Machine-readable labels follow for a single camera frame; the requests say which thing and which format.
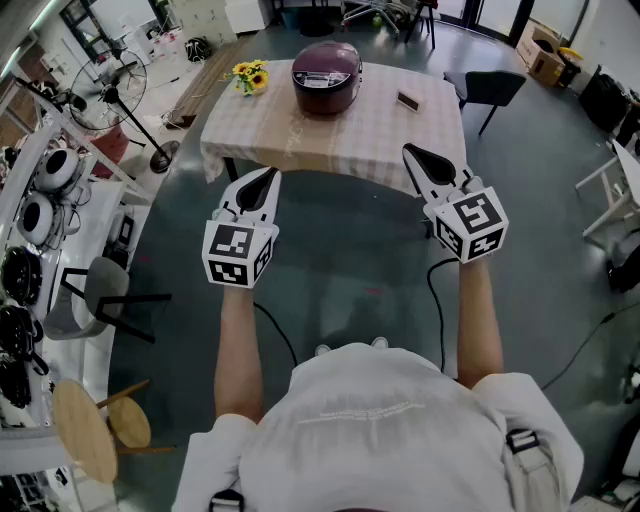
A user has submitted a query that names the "wall of white lockers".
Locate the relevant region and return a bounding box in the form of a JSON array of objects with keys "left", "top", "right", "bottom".
[{"left": 177, "top": 0, "right": 239, "bottom": 46}]

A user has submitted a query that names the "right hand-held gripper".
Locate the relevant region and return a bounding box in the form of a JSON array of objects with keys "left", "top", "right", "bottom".
[{"left": 401, "top": 143, "right": 510, "bottom": 265}]

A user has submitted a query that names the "white cabinet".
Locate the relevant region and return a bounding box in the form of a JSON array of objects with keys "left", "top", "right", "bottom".
[{"left": 223, "top": 0, "right": 274, "bottom": 35}]

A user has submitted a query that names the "white metal rack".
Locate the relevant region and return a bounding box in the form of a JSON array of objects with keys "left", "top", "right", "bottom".
[{"left": 0, "top": 74, "right": 154, "bottom": 512}]

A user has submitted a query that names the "black bar stool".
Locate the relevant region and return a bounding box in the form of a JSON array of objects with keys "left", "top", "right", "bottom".
[{"left": 403, "top": 0, "right": 441, "bottom": 50}]

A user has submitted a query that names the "brown wooden pallet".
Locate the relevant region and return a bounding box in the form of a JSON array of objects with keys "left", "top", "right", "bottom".
[{"left": 167, "top": 34, "right": 261, "bottom": 130}]

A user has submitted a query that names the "person's harness strap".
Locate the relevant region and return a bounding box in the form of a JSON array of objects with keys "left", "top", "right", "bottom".
[
  {"left": 208, "top": 489, "right": 246, "bottom": 512},
  {"left": 502, "top": 428, "right": 566, "bottom": 512}
]

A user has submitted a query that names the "purple rice cooker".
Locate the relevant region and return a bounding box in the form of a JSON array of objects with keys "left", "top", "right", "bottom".
[{"left": 291, "top": 41, "right": 363, "bottom": 116}]

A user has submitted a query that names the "red fabric bundle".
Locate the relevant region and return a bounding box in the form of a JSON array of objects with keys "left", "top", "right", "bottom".
[{"left": 89, "top": 124, "right": 132, "bottom": 179}]

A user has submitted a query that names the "person's right harness strap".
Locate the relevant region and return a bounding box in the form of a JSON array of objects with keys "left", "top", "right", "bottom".
[{"left": 502, "top": 428, "right": 566, "bottom": 512}]

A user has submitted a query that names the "metal clothes rack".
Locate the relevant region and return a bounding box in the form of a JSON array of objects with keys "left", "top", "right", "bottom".
[{"left": 344, "top": 0, "right": 401, "bottom": 37}]

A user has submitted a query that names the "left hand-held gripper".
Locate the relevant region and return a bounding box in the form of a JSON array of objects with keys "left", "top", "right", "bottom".
[{"left": 201, "top": 167, "right": 284, "bottom": 290}]

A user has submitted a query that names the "grey chair with black legs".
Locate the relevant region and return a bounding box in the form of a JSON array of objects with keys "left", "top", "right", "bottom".
[{"left": 43, "top": 256, "right": 173, "bottom": 345}]

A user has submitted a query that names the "black suitcase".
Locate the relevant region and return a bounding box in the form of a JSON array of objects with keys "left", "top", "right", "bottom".
[{"left": 579, "top": 64, "right": 635, "bottom": 134}]

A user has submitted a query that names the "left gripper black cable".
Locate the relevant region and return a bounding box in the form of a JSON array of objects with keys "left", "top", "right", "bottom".
[{"left": 252, "top": 301, "right": 300, "bottom": 369}]

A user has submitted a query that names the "person's white shirt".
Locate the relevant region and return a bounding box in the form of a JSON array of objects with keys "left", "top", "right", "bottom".
[{"left": 172, "top": 342, "right": 586, "bottom": 512}]

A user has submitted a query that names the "black pedestal fan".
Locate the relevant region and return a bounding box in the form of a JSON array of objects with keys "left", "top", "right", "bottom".
[{"left": 68, "top": 48, "right": 181, "bottom": 175}]

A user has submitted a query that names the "round wooden side table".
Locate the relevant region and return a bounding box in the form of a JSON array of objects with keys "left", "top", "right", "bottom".
[{"left": 51, "top": 378, "right": 119, "bottom": 485}]

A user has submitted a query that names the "person's left forearm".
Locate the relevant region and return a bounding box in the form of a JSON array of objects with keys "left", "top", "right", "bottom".
[{"left": 213, "top": 285, "right": 266, "bottom": 426}]

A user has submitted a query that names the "sunflower bouquet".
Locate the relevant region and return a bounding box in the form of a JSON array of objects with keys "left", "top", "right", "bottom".
[{"left": 223, "top": 59, "right": 271, "bottom": 98}]

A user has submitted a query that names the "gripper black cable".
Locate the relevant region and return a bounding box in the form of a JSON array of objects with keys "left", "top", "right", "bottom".
[
  {"left": 426, "top": 257, "right": 462, "bottom": 374},
  {"left": 252, "top": 301, "right": 300, "bottom": 369}
]

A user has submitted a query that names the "dark blue chair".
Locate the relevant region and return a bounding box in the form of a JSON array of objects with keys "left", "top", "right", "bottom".
[{"left": 443, "top": 69, "right": 528, "bottom": 136}]

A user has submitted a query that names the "white round device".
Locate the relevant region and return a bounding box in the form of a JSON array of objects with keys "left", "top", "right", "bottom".
[
  {"left": 17, "top": 192, "right": 56, "bottom": 246},
  {"left": 34, "top": 147, "right": 84, "bottom": 194}
]

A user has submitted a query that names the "black round device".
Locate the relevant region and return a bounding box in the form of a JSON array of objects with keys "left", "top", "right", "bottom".
[
  {"left": 0, "top": 304, "right": 49, "bottom": 376},
  {"left": 0, "top": 246, "right": 44, "bottom": 306}
]

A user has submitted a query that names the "person's left harness strap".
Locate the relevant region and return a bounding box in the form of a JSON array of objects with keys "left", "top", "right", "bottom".
[{"left": 208, "top": 489, "right": 246, "bottom": 512}]

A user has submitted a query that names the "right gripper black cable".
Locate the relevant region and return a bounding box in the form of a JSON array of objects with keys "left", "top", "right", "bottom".
[{"left": 426, "top": 257, "right": 462, "bottom": 374}]

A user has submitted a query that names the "cardboard box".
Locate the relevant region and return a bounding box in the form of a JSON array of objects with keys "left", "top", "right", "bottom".
[{"left": 515, "top": 24, "right": 569, "bottom": 87}]

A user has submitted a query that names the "person's right forearm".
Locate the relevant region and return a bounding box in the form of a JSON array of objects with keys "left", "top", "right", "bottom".
[{"left": 456, "top": 258, "right": 505, "bottom": 391}]

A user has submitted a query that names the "black floor cable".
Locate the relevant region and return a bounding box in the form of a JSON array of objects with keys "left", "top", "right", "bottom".
[{"left": 542, "top": 299, "right": 640, "bottom": 391}]

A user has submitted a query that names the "white desk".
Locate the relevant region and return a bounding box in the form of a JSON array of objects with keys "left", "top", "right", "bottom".
[{"left": 574, "top": 139, "right": 640, "bottom": 239}]

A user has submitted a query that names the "small wooden stool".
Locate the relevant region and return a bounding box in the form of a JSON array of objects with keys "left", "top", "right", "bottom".
[{"left": 97, "top": 379, "right": 176, "bottom": 456}]

